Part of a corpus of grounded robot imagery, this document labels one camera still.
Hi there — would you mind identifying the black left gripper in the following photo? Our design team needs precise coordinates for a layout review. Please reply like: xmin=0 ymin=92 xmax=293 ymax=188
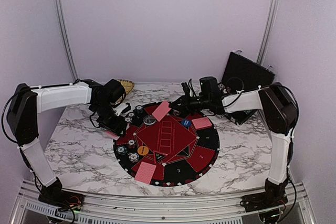
xmin=92 ymin=101 xmax=127 ymax=137

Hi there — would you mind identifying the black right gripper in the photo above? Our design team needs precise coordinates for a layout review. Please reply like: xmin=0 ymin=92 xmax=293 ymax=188
xmin=169 ymin=92 xmax=211 ymax=116

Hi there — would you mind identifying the red playing card deck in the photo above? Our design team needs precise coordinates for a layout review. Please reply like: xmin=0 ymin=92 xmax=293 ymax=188
xmin=105 ymin=131 xmax=119 ymax=140

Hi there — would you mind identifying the blue round blind button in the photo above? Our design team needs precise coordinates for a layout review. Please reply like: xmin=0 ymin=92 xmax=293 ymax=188
xmin=181 ymin=119 xmax=192 ymax=127

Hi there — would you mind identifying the white blue chip pile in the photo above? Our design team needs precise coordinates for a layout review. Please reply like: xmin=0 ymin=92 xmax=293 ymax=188
xmin=128 ymin=153 xmax=139 ymax=163
xmin=125 ymin=118 xmax=132 ymax=124

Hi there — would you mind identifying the dealt red card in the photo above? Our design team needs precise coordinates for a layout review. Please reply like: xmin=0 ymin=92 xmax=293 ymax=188
xmin=152 ymin=101 xmax=171 ymax=122
xmin=134 ymin=162 xmax=156 ymax=184
xmin=192 ymin=117 xmax=212 ymax=130

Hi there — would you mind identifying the small orange black chip pile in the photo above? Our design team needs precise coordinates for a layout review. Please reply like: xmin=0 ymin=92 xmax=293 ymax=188
xmin=127 ymin=139 xmax=136 ymax=148

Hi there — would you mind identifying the clear round dealer button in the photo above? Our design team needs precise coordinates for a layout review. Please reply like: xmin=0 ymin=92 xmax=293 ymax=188
xmin=143 ymin=115 xmax=156 ymax=126

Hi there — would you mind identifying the orange round blind button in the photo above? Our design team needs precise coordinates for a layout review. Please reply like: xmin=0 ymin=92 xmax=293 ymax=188
xmin=137 ymin=145 xmax=149 ymax=156

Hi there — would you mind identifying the black triangular button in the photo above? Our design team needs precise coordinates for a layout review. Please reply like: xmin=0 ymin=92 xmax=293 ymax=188
xmin=153 ymin=151 xmax=167 ymax=164

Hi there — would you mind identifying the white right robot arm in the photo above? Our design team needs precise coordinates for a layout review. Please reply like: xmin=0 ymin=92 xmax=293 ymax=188
xmin=170 ymin=77 xmax=299 ymax=185

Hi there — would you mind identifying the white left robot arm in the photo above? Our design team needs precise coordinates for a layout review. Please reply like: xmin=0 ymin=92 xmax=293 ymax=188
xmin=1 ymin=79 xmax=129 ymax=206

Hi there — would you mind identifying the woven bamboo tray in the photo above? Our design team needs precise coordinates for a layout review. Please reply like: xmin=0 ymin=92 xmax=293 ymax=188
xmin=118 ymin=79 xmax=135 ymax=95

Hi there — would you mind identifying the round red black poker mat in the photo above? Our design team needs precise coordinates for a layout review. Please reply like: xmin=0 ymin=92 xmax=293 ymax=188
xmin=113 ymin=102 xmax=220 ymax=187

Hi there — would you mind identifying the black poker chip case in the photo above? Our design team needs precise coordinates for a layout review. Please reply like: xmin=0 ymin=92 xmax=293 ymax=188
xmin=217 ymin=51 xmax=276 ymax=126

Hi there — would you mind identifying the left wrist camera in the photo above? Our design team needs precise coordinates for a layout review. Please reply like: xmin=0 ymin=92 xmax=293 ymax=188
xmin=113 ymin=102 xmax=131 ymax=116

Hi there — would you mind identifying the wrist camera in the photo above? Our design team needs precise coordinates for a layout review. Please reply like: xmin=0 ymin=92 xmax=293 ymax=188
xmin=181 ymin=82 xmax=193 ymax=97
xmin=113 ymin=102 xmax=131 ymax=116

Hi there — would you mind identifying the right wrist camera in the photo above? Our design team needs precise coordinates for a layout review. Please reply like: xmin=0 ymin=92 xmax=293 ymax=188
xmin=181 ymin=82 xmax=193 ymax=97

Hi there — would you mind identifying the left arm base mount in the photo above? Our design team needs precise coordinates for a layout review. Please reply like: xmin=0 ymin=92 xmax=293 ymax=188
xmin=38 ymin=177 xmax=84 ymax=211

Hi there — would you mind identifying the aluminium front rail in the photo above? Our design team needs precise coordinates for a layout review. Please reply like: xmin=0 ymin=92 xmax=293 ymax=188
xmin=10 ymin=179 xmax=316 ymax=224

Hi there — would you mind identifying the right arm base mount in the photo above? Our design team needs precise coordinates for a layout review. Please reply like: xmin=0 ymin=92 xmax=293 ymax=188
xmin=240 ymin=178 xmax=289 ymax=212

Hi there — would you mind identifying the right aluminium wall post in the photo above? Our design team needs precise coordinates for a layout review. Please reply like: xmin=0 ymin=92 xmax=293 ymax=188
xmin=257 ymin=0 xmax=279 ymax=65

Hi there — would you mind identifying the aluminium wall post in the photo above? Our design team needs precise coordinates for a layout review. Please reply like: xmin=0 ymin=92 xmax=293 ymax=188
xmin=257 ymin=0 xmax=279 ymax=65
xmin=54 ymin=0 xmax=78 ymax=81

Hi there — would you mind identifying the left aluminium wall post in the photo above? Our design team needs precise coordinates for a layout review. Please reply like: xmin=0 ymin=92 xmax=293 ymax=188
xmin=54 ymin=0 xmax=78 ymax=81

